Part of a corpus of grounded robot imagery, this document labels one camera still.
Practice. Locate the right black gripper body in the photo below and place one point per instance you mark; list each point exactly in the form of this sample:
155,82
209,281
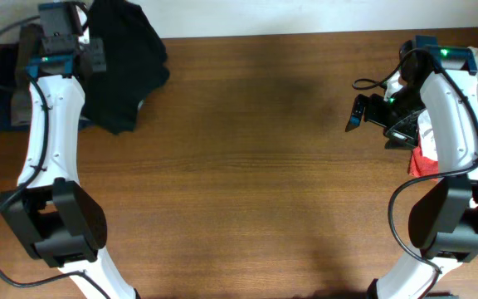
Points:
397,116

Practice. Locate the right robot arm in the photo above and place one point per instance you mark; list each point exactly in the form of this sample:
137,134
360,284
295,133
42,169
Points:
443,225

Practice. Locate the black shorts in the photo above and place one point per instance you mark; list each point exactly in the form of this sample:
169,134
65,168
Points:
135,59

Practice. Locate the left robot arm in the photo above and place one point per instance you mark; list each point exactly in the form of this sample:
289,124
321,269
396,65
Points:
52,216

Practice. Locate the red cloth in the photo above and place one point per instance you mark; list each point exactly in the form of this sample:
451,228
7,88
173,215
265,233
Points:
419,165

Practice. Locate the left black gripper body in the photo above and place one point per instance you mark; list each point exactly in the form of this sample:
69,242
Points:
97,55

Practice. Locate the navy folded garment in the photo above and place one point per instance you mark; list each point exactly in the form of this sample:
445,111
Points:
64,102

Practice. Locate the grey folded trousers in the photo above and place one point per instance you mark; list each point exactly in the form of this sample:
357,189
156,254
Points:
28,45

